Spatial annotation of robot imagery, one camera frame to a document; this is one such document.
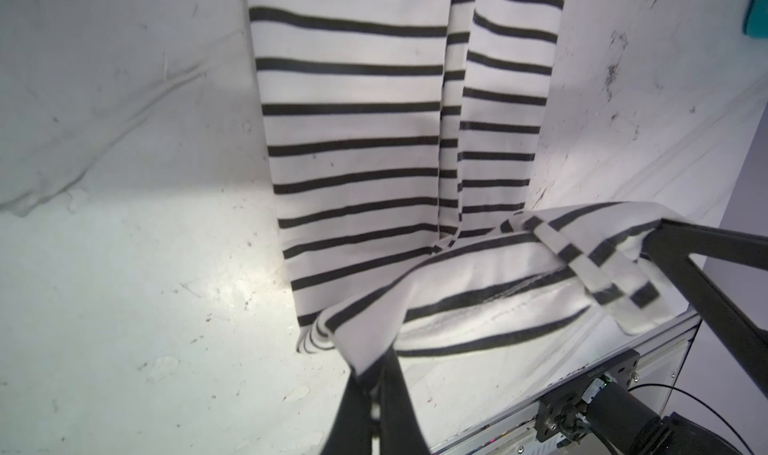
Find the black white striped tank top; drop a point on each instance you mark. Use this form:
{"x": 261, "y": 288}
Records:
{"x": 401, "y": 136}

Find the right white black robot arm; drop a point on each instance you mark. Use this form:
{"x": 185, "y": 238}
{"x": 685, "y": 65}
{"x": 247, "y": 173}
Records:
{"x": 619, "y": 418}

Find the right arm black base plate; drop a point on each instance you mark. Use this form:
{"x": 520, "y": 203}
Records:
{"x": 582, "y": 395}

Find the teal plastic basket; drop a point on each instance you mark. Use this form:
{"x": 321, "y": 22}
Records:
{"x": 756, "y": 21}

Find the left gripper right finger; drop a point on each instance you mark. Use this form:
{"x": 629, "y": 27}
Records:
{"x": 399, "y": 432}

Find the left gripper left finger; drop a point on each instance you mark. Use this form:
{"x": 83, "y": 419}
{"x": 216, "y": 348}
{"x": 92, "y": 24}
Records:
{"x": 351, "y": 432}

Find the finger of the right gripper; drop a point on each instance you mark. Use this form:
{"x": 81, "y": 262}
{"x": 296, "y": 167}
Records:
{"x": 671, "y": 246}

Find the aluminium mounting rail frame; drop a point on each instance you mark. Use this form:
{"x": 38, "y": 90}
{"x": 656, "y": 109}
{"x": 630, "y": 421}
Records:
{"x": 534, "y": 425}

